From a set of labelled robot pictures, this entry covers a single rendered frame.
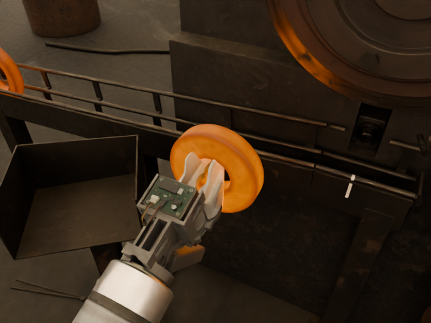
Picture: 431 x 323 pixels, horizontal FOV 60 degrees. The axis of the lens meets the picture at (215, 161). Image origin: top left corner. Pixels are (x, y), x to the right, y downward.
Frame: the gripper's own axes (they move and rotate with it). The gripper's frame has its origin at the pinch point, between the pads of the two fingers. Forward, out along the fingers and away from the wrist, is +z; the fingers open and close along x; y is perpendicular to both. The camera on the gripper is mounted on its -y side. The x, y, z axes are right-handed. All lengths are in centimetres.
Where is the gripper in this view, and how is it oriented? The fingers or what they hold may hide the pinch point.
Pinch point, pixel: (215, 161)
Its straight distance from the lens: 58.4
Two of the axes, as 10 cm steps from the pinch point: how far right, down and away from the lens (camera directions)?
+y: -1.2, -5.6, -8.2
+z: 4.4, -7.7, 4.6
